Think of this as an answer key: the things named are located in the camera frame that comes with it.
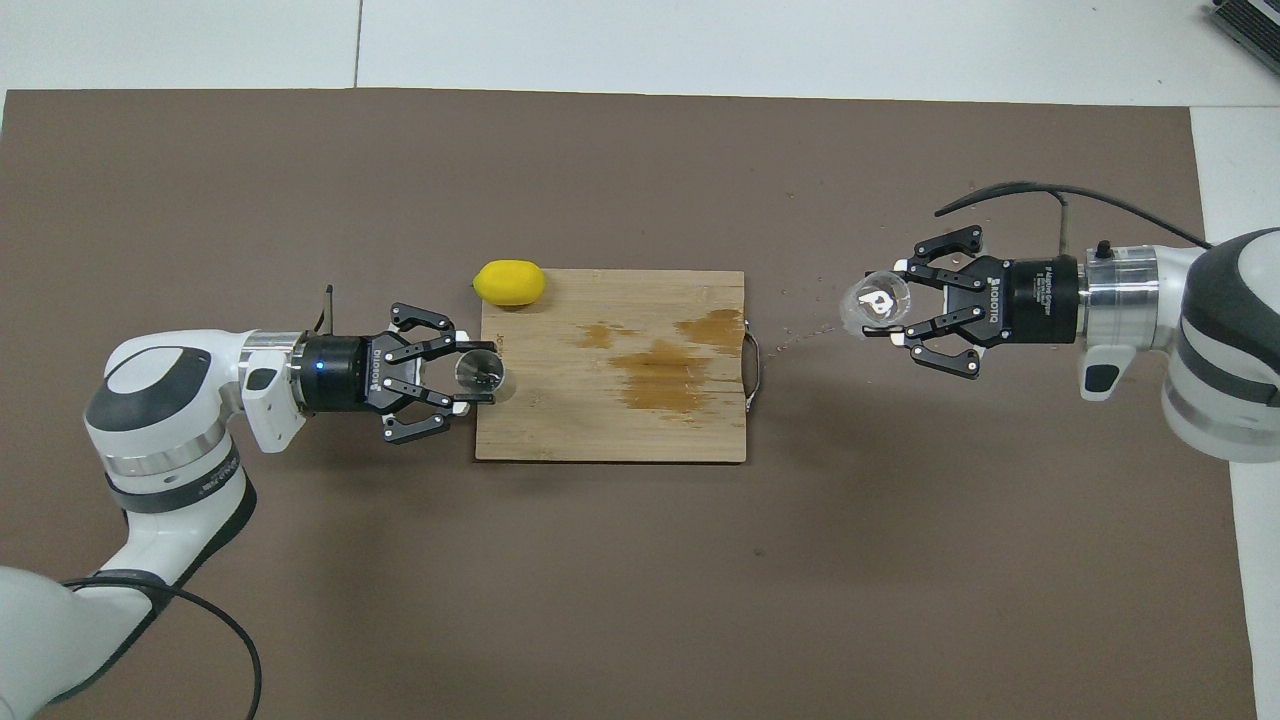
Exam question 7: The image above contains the yellow lemon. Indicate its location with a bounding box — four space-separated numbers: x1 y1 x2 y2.
472 259 547 307

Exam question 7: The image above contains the small clear glass cup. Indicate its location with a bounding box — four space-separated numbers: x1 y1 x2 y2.
838 270 913 338

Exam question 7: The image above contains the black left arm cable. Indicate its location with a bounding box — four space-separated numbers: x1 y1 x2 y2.
60 285 337 720

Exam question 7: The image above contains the grey ribbed device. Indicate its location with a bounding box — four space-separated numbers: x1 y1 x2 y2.
1205 0 1280 73

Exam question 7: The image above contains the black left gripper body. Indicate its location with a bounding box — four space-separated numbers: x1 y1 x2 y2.
300 335 406 413

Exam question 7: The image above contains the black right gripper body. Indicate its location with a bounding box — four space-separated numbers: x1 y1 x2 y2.
975 255 1081 346

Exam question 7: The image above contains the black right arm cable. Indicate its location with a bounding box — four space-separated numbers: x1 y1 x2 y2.
935 181 1213 263

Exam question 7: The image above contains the stained wooden cutting board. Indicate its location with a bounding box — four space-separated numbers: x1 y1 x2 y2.
475 268 763 464

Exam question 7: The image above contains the steel double jigger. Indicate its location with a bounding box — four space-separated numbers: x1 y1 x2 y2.
455 347 508 401

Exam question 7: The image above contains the brown table mat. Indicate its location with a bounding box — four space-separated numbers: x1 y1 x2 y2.
0 88 1259 720

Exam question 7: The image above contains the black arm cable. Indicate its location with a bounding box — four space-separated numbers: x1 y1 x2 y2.
935 181 1213 263
60 285 337 720

